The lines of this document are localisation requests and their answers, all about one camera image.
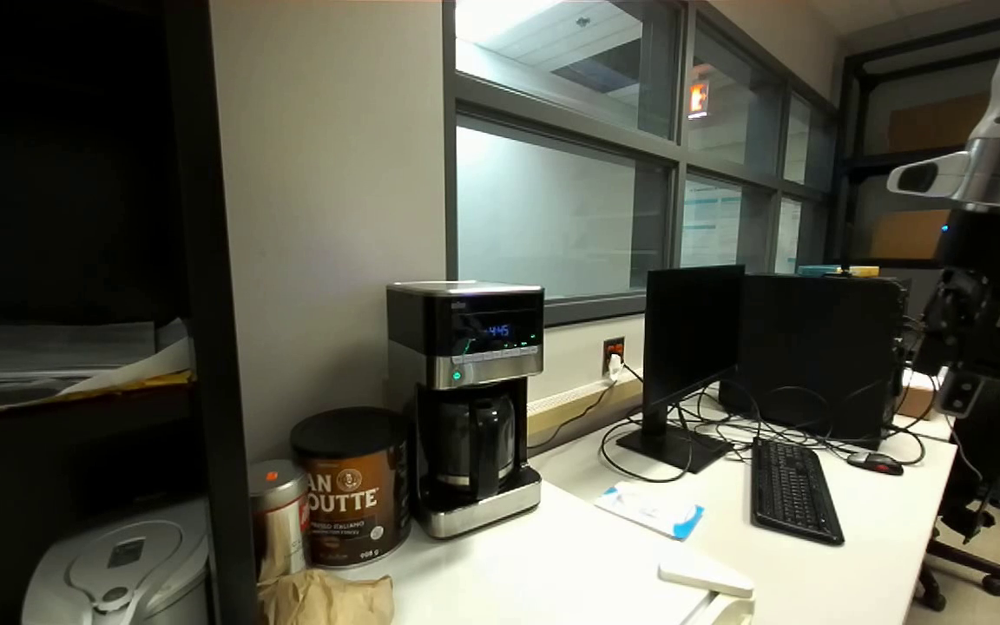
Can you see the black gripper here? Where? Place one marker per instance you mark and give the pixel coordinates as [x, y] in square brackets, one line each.
[981, 308]

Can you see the black and steel coffee maker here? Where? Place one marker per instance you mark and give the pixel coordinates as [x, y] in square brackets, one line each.
[467, 347]

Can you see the brown coffee can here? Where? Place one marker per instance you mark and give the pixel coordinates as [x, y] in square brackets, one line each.
[352, 490]

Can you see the black office chair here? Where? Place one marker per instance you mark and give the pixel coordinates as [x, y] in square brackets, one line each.
[992, 452]

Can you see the wide black computer monitor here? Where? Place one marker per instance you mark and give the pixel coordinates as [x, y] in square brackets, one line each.
[819, 353]

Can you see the black computer mouse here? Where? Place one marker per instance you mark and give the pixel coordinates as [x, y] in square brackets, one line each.
[875, 464]

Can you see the black keyboard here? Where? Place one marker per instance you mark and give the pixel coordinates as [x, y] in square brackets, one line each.
[793, 490]

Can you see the slim black computer monitor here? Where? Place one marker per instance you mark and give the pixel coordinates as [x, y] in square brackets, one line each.
[694, 334]

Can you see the flat white box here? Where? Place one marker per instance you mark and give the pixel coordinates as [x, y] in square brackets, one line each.
[703, 575]

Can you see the white and blue packet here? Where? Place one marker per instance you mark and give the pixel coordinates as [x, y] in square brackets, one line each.
[651, 508]

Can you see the grey framed window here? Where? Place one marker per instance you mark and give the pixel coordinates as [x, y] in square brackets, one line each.
[572, 150]

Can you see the crumpled brown paper bag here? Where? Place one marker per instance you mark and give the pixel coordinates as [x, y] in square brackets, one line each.
[320, 597]

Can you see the small metal lidded jar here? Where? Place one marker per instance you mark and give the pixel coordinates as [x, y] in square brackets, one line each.
[276, 508]

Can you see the black shelf unit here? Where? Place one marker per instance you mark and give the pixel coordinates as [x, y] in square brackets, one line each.
[214, 290]

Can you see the white round-lidded appliance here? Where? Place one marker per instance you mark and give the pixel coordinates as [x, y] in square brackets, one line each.
[118, 572]

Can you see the stack of papers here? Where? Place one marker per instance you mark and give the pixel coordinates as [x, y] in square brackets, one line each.
[51, 365]

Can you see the white camera on arm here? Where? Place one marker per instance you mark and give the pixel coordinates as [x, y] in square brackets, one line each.
[928, 174]

